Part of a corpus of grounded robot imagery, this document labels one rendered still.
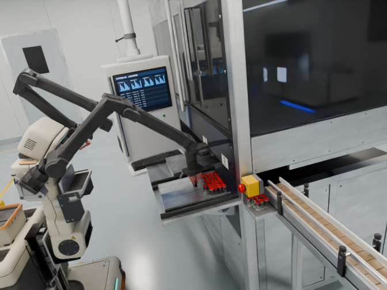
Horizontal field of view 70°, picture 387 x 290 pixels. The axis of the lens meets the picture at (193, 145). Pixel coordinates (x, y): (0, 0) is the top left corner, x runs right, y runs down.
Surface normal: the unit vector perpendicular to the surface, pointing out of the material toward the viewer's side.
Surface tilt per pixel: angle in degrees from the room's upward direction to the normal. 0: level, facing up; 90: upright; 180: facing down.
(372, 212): 90
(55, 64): 90
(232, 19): 90
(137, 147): 90
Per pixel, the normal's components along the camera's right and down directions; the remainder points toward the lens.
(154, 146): 0.40, 0.29
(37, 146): 0.16, 0.35
